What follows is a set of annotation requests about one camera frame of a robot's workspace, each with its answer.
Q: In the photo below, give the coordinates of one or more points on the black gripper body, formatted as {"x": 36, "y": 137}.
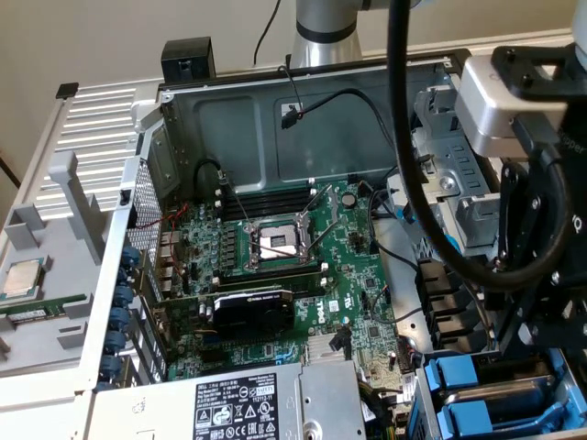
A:
{"x": 575, "y": 183}

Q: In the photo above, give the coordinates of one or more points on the blue plastic disk carrier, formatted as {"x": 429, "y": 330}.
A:
{"x": 468, "y": 417}

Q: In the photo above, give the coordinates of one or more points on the hard drive in blue caddy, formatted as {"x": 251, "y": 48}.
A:
{"x": 426, "y": 412}

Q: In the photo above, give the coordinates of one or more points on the green motherboard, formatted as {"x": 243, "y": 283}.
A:
{"x": 357, "y": 266}

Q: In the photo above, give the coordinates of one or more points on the silver finned heatsink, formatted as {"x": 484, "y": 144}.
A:
{"x": 321, "y": 349}

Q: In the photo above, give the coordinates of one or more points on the round coin cell battery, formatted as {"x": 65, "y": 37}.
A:
{"x": 349, "y": 198}

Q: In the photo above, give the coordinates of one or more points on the metal socket cover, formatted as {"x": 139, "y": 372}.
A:
{"x": 331, "y": 201}

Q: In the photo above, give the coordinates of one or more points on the CPU socket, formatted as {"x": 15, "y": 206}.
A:
{"x": 275, "y": 240}

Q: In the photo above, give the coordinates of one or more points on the black graphics card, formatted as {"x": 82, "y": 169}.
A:
{"x": 252, "y": 311}

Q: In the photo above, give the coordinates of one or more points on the metal locking lever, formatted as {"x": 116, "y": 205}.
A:
{"x": 236, "y": 201}

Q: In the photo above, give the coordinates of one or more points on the grey power supply unit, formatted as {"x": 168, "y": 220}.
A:
{"x": 183, "y": 408}

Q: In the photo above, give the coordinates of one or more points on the open black PC case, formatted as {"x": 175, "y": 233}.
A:
{"x": 220, "y": 137}

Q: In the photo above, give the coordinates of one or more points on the blue expansion slot latch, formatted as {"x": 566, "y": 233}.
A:
{"x": 131, "y": 255}
{"x": 112, "y": 365}
{"x": 126, "y": 277}
{"x": 119, "y": 318}
{"x": 115, "y": 341}
{"x": 122, "y": 296}

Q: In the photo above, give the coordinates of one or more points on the black box behind case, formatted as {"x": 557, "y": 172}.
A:
{"x": 188, "y": 55}

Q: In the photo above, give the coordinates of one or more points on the grey parts rack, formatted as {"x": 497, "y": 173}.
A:
{"x": 69, "y": 275}

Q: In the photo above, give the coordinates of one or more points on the green RAM stick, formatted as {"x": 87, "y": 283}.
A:
{"x": 32, "y": 311}

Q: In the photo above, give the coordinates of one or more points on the silver CPU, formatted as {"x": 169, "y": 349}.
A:
{"x": 23, "y": 279}

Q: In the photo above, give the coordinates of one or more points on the small black table clip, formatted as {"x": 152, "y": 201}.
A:
{"x": 67, "y": 90}

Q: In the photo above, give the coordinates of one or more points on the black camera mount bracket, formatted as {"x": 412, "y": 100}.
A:
{"x": 527, "y": 91}

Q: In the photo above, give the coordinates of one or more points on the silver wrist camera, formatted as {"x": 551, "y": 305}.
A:
{"x": 490, "y": 110}

